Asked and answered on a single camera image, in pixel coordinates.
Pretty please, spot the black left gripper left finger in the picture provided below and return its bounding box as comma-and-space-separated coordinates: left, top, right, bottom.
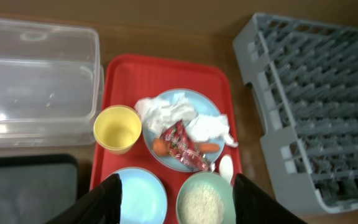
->
47, 174, 122, 224

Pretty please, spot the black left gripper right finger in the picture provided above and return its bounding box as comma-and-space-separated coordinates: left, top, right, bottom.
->
233, 174, 306, 224

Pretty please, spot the light blue bowl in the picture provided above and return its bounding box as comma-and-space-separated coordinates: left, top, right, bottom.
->
116, 167, 168, 224

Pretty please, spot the green bowl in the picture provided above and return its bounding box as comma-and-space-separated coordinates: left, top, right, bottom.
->
176, 172, 236, 224

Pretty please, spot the white rice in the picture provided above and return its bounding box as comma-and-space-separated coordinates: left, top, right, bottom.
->
179, 184, 224, 224

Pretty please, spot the orange carrot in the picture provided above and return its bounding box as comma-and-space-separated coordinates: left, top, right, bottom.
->
152, 139, 220, 157

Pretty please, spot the red snack wrapper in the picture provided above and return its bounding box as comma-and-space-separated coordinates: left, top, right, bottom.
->
159, 120, 215, 171

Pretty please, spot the white tissue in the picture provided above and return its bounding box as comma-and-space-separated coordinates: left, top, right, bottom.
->
134, 92, 197, 136
186, 114, 239, 147

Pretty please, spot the black waste tray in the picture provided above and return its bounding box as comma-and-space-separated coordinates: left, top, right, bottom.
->
0, 154, 78, 224

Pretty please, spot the grey dishwasher rack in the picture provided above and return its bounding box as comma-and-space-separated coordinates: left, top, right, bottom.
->
233, 13, 358, 215

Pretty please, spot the clear plastic waste bin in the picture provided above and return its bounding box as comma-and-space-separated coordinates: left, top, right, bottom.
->
0, 18, 104, 147

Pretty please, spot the white plastic spoon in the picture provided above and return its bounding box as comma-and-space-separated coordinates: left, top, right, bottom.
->
219, 154, 234, 184

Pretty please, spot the yellow plastic cup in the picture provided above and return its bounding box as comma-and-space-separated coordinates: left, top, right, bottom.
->
93, 105, 142, 154

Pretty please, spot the light blue plate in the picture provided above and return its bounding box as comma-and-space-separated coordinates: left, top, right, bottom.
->
142, 89, 224, 172

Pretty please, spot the red plastic tray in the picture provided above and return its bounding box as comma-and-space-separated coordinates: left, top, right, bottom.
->
90, 54, 237, 224

